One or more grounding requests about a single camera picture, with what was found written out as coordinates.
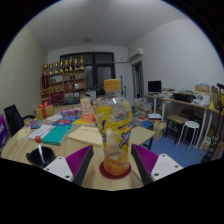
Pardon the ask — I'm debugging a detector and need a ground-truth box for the white book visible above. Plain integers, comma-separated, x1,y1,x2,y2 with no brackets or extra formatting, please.
27,124,56,141

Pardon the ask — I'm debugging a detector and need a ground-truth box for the black office chair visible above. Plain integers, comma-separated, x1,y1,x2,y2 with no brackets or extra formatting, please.
3,104,36,138

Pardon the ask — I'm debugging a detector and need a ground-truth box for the small orange standing box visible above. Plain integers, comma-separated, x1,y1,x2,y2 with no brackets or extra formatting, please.
79,96,93,117

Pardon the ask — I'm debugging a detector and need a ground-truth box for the wooden shelf unit with trophies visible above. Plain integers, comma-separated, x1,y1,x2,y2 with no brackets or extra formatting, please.
40,55,87,105

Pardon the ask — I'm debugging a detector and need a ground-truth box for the orange yellow book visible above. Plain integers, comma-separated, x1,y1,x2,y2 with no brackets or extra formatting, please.
72,113,97,126

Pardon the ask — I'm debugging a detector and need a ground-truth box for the white wall air conditioner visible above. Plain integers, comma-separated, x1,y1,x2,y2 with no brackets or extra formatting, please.
128,47,145,62

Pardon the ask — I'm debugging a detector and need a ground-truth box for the red-tipped stick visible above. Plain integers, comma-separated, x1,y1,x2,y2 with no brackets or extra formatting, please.
34,135,45,164

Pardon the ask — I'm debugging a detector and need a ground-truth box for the brown wooden stool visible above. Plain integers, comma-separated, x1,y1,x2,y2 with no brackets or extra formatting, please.
164,114,186,145

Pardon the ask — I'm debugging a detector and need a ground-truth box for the black printer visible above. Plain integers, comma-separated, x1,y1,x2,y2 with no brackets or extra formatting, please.
172,92,196,103

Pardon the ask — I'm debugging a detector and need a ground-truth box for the black computer monitor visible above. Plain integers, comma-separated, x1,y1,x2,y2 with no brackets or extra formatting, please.
147,80,163,94

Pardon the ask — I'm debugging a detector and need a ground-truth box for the beige book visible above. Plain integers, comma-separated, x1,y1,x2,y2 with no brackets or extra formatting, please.
16,125,33,140

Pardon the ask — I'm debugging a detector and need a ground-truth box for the long wooden side desk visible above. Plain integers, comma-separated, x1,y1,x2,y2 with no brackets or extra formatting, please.
145,94,224,151

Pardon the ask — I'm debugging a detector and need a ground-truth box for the teal book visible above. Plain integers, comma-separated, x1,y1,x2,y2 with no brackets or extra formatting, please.
41,124,73,147

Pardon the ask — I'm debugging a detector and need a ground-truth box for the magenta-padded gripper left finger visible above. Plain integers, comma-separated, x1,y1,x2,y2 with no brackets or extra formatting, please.
43,144,95,187

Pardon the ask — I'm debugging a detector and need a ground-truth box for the yellow gift box red ribbon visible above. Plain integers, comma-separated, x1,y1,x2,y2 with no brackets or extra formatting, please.
34,100,55,121

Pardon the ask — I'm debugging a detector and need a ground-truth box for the white round stool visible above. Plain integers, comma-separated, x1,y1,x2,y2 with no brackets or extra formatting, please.
176,120,200,154

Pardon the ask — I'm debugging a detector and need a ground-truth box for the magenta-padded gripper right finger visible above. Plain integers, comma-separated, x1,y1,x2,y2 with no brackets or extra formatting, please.
130,143,184,186

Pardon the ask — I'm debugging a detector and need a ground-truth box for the purple sign board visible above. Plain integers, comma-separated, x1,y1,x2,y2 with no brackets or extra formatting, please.
0,113,10,145

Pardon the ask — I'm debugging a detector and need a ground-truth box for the yellow-label orange drink bottle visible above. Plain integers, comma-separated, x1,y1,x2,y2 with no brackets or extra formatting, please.
94,78,133,177

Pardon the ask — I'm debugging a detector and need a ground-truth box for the cardboard box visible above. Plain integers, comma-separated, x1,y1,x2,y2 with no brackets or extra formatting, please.
194,83,211,94

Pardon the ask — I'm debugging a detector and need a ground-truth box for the black polka-dot mug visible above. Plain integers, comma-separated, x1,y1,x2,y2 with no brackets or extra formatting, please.
25,146,57,169

